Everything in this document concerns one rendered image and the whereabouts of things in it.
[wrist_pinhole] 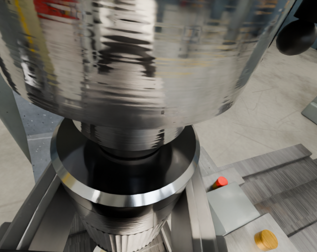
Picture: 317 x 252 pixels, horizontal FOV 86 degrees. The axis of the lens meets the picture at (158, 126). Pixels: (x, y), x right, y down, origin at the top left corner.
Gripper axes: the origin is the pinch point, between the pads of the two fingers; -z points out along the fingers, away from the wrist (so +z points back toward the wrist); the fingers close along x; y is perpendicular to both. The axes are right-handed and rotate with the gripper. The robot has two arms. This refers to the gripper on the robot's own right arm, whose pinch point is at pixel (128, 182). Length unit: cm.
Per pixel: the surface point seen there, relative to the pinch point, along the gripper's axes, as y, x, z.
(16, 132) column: 31, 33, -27
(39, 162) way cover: 30.7, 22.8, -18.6
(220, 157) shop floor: 121, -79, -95
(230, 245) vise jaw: 18.1, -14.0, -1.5
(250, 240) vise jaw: 18.1, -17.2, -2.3
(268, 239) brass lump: 16.3, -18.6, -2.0
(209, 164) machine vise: 22.0, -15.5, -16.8
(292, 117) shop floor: 120, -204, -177
